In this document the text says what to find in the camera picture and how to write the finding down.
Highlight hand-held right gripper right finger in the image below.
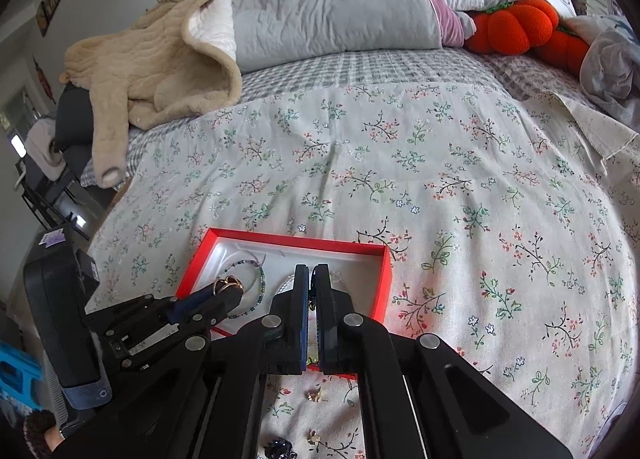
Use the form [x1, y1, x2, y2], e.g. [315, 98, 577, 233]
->
[314, 263, 574, 459]

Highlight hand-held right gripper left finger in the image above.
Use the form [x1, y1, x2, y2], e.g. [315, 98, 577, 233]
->
[107, 264, 311, 459]

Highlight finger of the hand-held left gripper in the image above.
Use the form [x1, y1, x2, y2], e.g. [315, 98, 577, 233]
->
[84, 283, 245, 334]
[101, 298, 242, 376]

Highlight gold ring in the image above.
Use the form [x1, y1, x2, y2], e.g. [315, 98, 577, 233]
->
[212, 275, 247, 296]

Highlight red cardboard box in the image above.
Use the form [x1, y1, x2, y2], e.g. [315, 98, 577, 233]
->
[174, 228, 393, 381]

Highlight dark flower hair clip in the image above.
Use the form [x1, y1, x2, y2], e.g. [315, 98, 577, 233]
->
[262, 436, 297, 459]

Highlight person's left forearm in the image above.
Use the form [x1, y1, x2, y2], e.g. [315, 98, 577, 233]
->
[22, 409, 55, 458]

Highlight person's left hand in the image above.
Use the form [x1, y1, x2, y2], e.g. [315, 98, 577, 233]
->
[44, 426, 66, 453]

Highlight blue plastic crate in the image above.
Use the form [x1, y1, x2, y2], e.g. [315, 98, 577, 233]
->
[0, 341, 44, 411]

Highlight black chair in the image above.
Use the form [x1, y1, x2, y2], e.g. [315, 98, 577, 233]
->
[19, 139, 92, 241]

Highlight white cloth bundle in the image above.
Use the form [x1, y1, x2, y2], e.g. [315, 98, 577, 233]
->
[25, 114, 67, 181]

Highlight dark grey cushion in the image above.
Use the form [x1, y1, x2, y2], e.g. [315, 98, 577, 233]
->
[54, 86, 97, 151]

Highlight beige fleece jacket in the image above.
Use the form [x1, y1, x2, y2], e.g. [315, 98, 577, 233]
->
[59, 0, 273, 190]

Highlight grey quilted blanket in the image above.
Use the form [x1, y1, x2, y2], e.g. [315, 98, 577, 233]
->
[230, 0, 446, 72]

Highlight orange pumpkin plush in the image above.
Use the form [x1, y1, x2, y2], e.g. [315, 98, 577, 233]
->
[530, 24, 592, 78]
[464, 0, 559, 56]

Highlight grey-white crumpled garment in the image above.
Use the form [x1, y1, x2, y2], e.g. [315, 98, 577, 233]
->
[565, 13, 640, 126]

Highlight thin blue-green bead bracelet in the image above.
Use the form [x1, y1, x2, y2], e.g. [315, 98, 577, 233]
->
[219, 259, 267, 321]

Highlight red wall ornament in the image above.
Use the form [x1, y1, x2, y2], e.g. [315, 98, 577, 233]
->
[32, 56, 57, 106]

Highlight dark wall plaques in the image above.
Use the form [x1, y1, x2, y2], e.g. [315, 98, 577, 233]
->
[35, 0, 62, 38]

